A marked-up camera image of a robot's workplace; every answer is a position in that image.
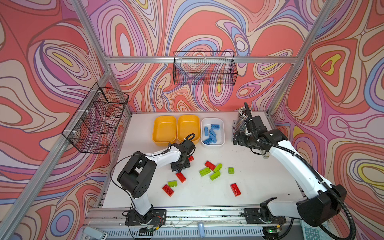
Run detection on black wire basket left wall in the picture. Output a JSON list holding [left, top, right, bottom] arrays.
[[62, 83, 129, 155]]

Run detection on right yellow plastic bin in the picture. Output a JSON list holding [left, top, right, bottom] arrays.
[[177, 115, 201, 144]]

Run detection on white device bottom left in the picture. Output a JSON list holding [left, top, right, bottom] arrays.
[[84, 227, 108, 240]]

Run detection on clear cup of pencils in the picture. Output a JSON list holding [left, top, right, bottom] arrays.
[[234, 107, 248, 132]]

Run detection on black and silver stapler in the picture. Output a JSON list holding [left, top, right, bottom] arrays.
[[263, 152, 270, 159]]

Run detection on white desk calculator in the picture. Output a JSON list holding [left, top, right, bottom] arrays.
[[300, 220, 332, 240]]

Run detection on yellow plastic bin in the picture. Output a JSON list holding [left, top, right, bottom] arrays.
[[177, 115, 201, 144], [153, 116, 177, 147]]

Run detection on black wire basket wall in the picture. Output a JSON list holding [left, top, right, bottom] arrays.
[[62, 83, 129, 155], [173, 50, 238, 86]]

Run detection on black wire basket back wall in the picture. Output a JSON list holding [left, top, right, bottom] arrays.
[[173, 50, 238, 86]]

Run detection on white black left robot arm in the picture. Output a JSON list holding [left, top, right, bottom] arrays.
[[117, 139, 196, 217]]

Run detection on small green lego brick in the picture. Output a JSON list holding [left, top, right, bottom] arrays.
[[168, 181, 178, 188], [228, 168, 235, 175]]

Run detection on left yellow plastic bin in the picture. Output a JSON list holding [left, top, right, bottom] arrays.
[[153, 116, 177, 147]]

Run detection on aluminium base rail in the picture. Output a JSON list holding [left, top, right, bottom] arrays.
[[80, 205, 316, 240]]

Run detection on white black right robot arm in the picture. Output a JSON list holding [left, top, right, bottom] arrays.
[[233, 115, 357, 240]]

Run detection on white plastic bin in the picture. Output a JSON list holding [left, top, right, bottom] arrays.
[[201, 118, 225, 149]]

